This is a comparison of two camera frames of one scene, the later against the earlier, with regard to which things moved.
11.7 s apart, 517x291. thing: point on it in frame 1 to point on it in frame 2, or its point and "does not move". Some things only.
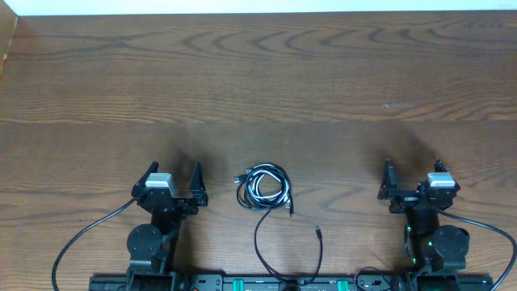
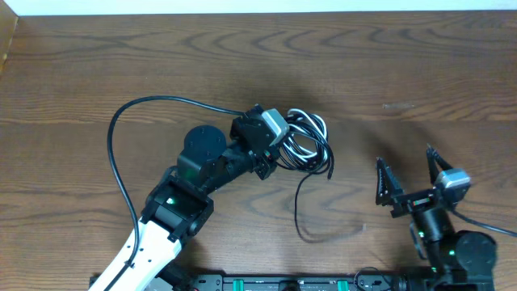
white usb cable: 253,175 to 308,135
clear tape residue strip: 397,105 does not move
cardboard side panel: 8,23 does not move
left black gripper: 200,196 to 269,165
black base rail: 199,282 does not move
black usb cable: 266,187 to 305,148
